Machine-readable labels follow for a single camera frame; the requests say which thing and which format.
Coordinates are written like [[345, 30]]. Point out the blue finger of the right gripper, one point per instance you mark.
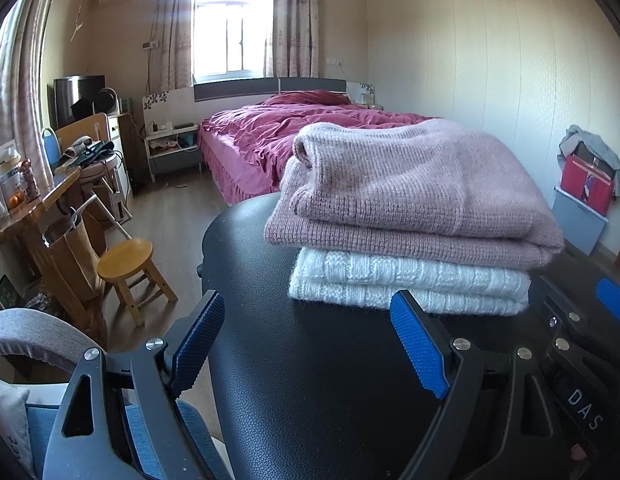
[[608, 294]]

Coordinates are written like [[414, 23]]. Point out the bed headboard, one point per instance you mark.
[[187, 107]]

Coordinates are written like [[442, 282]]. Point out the wooden desk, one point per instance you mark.
[[22, 223]]

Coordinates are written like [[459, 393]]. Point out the red storage box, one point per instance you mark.
[[588, 184]]

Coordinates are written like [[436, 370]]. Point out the orange fruit on desk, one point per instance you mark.
[[15, 200]]

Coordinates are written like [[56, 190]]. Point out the small wooden stool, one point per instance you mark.
[[129, 264]]

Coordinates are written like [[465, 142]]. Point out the striped curtain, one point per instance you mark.
[[293, 45]]

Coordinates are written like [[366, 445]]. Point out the pink ruffled bedding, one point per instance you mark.
[[246, 149]]

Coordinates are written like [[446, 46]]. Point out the pink knit sweater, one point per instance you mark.
[[435, 191]]

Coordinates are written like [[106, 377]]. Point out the grey plastic bin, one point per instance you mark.
[[582, 226]]

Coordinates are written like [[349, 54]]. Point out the blue chair seat cushion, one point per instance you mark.
[[41, 420]]

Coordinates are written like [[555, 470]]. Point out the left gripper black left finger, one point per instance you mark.
[[91, 438]]

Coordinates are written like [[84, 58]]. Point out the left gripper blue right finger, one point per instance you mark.
[[494, 419]]

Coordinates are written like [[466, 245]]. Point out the white knit folded garment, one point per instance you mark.
[[357, 280]]

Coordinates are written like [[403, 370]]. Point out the grey cloth on box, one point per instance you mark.
[[606, 159]]

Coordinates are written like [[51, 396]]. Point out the person's right hand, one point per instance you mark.
[[578, 454]]

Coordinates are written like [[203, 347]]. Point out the left window curtain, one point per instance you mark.
[[176, 44]]

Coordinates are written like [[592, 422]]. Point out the white bedside table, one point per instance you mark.
[[171, 149]]

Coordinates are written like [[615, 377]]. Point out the grey office chair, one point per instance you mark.
[[43, 337]]

